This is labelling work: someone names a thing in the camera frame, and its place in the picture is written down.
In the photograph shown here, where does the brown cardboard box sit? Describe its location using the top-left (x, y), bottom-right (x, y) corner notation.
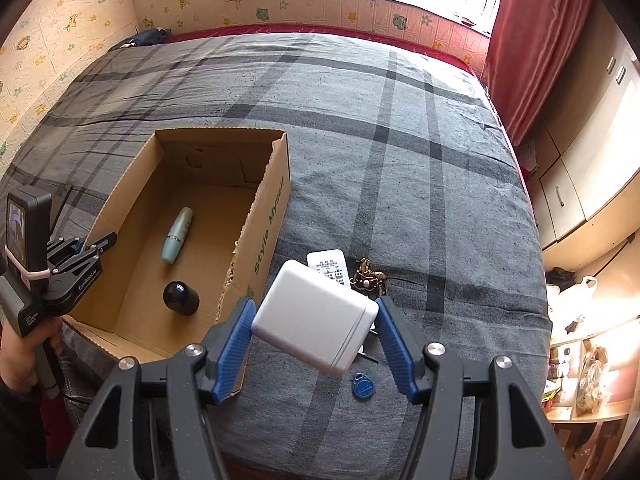
top-left (62, 128), bottom-right (292, 398)

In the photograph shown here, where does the beige wardrobe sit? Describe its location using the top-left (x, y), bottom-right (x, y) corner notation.
top-left (520, 5), bottom-right (640, 271)

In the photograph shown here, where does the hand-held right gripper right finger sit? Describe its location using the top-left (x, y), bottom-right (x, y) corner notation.
top-left (375, 296), bottom-right (573, 480)

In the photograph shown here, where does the white remote control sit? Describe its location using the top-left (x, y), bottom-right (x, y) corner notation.
top-left (306, 249), bottom-right (352, 288)

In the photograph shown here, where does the dark cloth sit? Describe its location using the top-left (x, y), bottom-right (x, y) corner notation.
top-left (122, 27), bottom-right (171, 50)

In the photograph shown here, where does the black round ball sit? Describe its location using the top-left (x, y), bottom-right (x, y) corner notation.
top-left (163, 281), bottom-right (201, 317)

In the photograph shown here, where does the red curtain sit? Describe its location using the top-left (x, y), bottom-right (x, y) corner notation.
top-left (480, 0), bottom-right (596, 148)

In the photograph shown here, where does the white plastic bag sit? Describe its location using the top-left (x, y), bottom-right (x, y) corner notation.
top-left (545, 276), bottom-right (598, 346)

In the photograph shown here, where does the grey plaid bed sheet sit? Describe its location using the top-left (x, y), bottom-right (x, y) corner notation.
top-left (0, 32), bottom-right (553, 461)

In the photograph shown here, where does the bronze keychain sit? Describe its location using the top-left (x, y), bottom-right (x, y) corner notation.
top-left (350, 257), bottom-right (396, 293)

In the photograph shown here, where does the wooden shelf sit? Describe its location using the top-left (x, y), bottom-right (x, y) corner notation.
top-left (542, 315), bottom-right (640, 426)

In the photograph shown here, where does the large white charger block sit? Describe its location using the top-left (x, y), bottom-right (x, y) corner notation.
top-left (251, 259), bottom-right (381, 375)

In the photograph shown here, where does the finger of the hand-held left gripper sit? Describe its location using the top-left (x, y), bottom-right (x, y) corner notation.
top-left (75, 231), bottom-right (119, 266)
top-left (47, 236), bottom-right (88, 261)

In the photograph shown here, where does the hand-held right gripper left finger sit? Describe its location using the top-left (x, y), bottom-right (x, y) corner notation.
top-left (55, 298), bottom-right (257, 480)

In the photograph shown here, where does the teal cosmetic bottle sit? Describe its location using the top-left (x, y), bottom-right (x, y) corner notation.
top-left (161, 206), bottom-right (194, 264)

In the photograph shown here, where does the person's left hand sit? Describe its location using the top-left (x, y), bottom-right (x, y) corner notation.
top-left (0, 321), bottom-right (65, 395)

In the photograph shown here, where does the person's left forearm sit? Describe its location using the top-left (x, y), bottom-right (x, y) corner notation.
top-left (0, 382), bottom-right (66, 480)

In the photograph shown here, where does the blue key fob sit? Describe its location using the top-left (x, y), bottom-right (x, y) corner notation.
top-left (351, 371), bottom-right (377, 401)

